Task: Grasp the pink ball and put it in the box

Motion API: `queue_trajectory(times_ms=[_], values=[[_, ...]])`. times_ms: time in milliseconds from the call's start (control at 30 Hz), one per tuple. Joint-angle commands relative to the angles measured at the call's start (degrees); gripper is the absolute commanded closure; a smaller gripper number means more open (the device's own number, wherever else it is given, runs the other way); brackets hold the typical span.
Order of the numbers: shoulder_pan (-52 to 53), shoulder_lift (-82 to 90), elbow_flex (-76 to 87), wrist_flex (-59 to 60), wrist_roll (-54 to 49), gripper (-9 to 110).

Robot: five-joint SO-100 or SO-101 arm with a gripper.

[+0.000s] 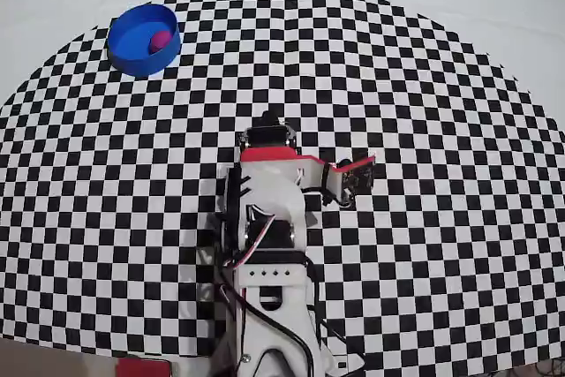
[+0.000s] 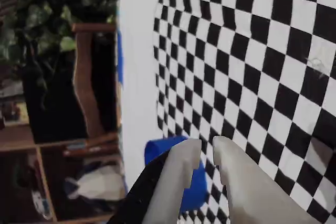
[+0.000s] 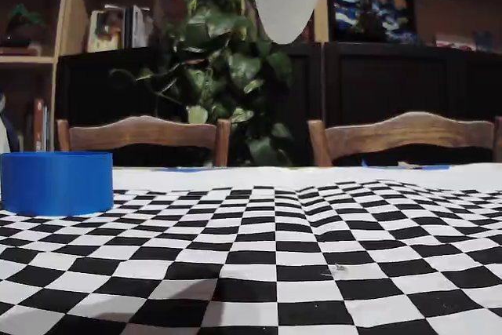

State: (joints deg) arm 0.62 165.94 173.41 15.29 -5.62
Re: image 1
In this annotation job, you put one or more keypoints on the white red gripper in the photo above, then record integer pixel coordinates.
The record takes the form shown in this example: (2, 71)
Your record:
(267, 137)

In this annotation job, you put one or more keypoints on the pink faceted ball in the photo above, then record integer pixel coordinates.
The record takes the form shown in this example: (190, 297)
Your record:
(159, 41)

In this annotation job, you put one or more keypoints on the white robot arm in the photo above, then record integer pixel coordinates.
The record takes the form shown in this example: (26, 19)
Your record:
(273, 191)

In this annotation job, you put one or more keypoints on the blue round box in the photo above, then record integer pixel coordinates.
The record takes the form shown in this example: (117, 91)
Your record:
(132, 46)

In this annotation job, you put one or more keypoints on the checkerboard printed white mat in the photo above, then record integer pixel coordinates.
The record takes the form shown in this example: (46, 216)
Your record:
(419, 107)

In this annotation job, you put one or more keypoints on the red flat object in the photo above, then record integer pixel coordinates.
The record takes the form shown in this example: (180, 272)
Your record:
(143, 369)

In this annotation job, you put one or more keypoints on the white red camera bracket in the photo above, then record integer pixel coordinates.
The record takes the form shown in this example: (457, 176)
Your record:
(311, 171)

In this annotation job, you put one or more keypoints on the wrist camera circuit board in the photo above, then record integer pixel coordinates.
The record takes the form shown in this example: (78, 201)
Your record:
(357, 178)

